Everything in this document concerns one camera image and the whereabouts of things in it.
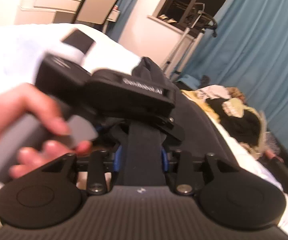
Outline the dark navy garment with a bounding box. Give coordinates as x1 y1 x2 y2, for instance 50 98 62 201
109 57 238 190

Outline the dark window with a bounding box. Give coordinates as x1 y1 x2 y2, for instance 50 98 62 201
152 0 240 28

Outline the white desk with clutter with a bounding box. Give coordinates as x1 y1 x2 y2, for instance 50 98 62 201
14 0 82 25

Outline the person's left hand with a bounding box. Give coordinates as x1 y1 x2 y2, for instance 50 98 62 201
0 83 92 179

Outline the pastel pink white bed cover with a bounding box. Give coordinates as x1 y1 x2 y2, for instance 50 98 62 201
0 23 288 234

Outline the metal tripod stand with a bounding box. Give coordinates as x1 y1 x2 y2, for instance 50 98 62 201
160 2 218 73

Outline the teal curtain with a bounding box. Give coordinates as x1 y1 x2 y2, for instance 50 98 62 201
106 0 137 42
179 0 288 152

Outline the pile of mixed clothes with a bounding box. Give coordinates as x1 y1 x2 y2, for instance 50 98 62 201
181 85 284 162

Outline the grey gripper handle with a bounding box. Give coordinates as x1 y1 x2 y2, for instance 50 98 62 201
0 101 98 183

